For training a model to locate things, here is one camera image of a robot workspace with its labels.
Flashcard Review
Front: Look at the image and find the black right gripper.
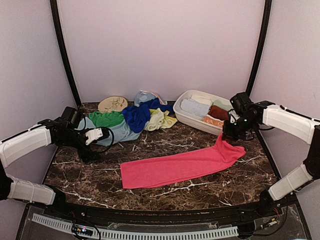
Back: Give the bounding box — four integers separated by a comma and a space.
222, 115, 257, 142

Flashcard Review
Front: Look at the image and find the large pale blue towel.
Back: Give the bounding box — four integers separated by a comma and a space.
180, 98, 211, 117

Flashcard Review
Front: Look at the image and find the pink towel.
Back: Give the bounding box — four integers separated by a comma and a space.
120, 135, 246, 189

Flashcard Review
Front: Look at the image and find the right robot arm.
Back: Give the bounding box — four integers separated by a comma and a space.
223, 93, 320, 217

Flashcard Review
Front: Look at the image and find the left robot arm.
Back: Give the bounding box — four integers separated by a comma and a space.
0, 119, 103, 218

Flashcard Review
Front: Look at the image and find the pale green rolled towel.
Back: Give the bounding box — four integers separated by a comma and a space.
213, 99, 233, 112

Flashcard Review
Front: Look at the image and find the orange patterned rolled towel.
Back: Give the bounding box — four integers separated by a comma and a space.
202, 115, 224, 128

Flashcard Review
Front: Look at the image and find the brown rolled towel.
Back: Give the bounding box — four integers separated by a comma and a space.
208, 105, 229, 121

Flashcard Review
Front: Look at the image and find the white rolled towel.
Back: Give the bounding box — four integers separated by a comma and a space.
191, 94, 213, 106

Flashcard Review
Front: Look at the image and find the beige bird-painted plate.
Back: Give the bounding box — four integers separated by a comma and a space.
98, 96, 128, 114

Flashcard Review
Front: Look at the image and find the grey-blue towel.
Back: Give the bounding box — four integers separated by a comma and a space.
77, 117, 141, 147

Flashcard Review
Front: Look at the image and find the royal blue towel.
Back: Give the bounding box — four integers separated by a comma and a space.
121, 98, 174, 134

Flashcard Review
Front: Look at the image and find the light blue dotted towel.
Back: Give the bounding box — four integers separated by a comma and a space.
134, 90, 168, 107

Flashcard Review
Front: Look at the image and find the pale yellow patterned towel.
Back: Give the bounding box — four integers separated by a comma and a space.
144, 108, 178, 132

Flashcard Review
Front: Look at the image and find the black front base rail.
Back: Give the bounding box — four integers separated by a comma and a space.
47, 192, 281, 227

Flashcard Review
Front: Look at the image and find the white slotted cable duct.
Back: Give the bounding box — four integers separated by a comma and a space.
31, 213, 239, 240

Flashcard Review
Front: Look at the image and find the black right frame post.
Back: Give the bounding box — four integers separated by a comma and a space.
245, 0, 272, 96

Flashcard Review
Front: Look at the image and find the black frame post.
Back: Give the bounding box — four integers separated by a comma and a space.
49, 0, 82, 107
245, 0, 272, 96

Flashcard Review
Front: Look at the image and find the black left frame post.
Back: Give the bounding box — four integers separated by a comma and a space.
49, 0, 82, 107

